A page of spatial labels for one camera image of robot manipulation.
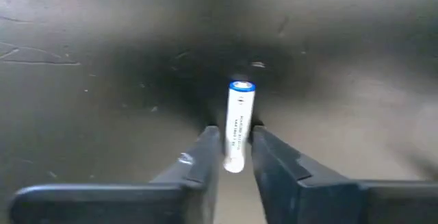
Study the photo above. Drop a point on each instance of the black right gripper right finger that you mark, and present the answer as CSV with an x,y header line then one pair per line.
x,y
342,203

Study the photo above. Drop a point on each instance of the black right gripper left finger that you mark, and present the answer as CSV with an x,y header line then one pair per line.
x,y
119,203

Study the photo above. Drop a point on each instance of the white battery with blue caps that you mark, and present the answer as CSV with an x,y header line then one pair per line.
x,y
239,121

